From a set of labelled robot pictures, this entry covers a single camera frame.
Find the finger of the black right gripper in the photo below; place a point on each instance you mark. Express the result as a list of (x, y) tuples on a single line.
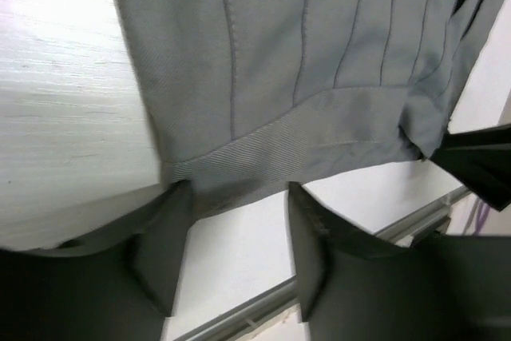
[(481, 161)]

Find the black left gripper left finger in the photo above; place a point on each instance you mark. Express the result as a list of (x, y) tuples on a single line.
[(115, 283)]

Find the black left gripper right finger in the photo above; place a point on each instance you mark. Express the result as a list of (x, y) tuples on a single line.
[(352, 285)]

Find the grey pleated skirt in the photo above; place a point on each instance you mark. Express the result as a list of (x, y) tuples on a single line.
[(247, 95)]

